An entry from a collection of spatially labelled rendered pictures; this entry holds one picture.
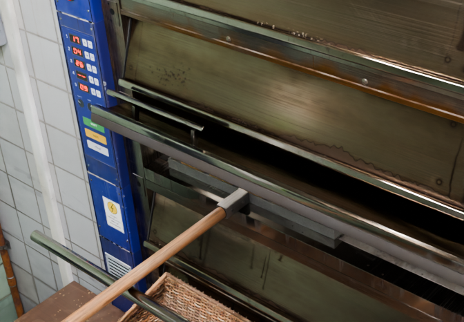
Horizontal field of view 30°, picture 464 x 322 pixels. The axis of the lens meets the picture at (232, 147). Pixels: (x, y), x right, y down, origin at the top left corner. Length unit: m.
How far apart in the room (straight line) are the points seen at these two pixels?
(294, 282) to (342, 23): 0.76
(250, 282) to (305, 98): 0.61
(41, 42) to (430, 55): 1.27
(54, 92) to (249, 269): 0.79
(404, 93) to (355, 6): 0.19
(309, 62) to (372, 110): 0.16
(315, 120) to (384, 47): 0.28
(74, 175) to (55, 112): 0.22
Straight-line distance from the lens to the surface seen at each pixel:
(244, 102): 1.93
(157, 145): 1.99
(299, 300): 2.15
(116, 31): 2.19
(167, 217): 2.40
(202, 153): 1.89
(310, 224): 2.06
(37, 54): 2.54
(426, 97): 1.63
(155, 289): 2.48
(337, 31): 1.66
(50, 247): 2.14
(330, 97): 1.79
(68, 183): 2.73
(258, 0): 1.78
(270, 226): 2.08
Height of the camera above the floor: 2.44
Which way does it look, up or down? 32 degrees down
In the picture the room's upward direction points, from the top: 5 degrees counter-clockwise
